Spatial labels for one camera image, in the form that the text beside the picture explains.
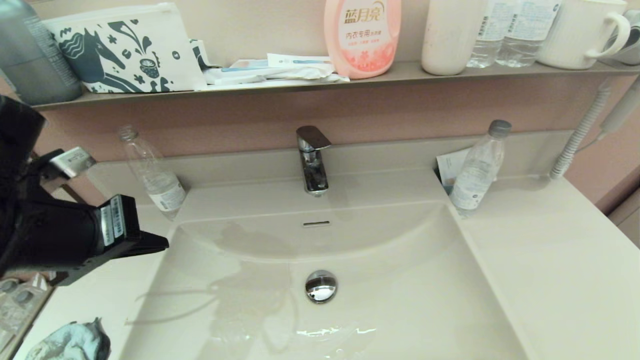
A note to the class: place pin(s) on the white ceramic sink basin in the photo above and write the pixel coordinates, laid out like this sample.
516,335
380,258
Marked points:
400,300

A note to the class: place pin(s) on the light blue fluffy cleaning cloth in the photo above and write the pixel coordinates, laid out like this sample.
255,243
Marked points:
75,342

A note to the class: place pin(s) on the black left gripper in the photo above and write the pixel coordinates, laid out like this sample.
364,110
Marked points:
117,225

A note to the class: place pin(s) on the clear labelled water bottle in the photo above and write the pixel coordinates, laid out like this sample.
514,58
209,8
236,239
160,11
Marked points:
524,40
486,45

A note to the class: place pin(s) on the chrome sink faucet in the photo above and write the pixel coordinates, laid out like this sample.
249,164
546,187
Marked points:
315,175

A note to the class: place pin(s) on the white wall hair dryer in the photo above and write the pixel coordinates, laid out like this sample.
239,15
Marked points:
622,107

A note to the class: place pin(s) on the cream ribbed tumbler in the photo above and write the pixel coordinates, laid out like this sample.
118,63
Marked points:
449,40

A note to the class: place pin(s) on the small patterned packet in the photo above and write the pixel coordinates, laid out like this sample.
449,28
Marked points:
202,52

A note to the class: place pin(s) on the brown wall shelf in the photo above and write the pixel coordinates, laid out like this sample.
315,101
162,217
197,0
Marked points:
400,74

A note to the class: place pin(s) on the clear grey-capped plastic bottle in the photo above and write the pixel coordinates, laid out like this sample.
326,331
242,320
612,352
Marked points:
477,175

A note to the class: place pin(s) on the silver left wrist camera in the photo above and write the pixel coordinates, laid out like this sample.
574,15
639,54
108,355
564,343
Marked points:
72,161

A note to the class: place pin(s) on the white sachet blue stripe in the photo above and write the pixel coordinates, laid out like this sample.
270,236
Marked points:
300,59

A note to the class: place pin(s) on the white ribbed mug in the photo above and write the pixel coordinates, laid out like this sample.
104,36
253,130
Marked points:
570,35

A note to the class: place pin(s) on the chrome drain stopper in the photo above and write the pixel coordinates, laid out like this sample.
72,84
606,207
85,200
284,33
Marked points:
321,286

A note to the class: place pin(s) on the pink detergent bottle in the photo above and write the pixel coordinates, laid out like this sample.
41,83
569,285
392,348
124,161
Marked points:
363,40

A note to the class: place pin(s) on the crumpled white plastic wrapper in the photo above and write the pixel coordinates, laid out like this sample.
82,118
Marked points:
280,74

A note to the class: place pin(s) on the white horse print pouch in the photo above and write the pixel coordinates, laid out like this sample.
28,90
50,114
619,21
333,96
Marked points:
125,50

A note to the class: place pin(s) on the white paper card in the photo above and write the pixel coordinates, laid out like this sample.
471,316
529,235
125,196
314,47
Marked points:
450,167

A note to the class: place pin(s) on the clear uncapped plastic bottle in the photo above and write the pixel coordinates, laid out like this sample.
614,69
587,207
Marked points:
155,180

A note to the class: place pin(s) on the grey plastic bottle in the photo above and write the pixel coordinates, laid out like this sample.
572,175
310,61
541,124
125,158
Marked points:
35,65

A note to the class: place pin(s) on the plastic wrapped cups pack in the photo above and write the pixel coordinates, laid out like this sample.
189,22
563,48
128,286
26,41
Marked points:
20,302

